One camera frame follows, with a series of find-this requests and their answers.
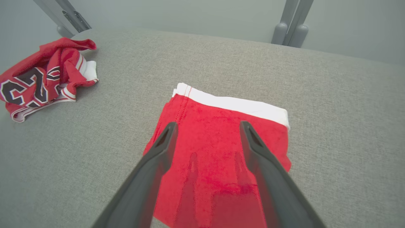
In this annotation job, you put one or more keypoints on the grey metal frame leg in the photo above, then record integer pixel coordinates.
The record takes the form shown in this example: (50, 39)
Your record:
(291, 28)
(63, 14)

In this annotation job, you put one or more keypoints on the red shorts with white band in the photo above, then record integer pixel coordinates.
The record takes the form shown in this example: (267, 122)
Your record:
(215, 139)

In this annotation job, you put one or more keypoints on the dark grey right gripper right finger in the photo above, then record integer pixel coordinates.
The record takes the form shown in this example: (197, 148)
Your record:
(275, 186)

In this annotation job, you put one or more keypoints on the red jersey with number print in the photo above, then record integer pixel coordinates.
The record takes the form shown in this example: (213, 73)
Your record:
(31, 85)

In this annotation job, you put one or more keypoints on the grey fabric sofa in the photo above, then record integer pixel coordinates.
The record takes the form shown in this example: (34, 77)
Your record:
(332, 126)

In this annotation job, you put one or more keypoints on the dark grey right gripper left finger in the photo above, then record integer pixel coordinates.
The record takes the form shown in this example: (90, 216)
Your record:
(142, 183)

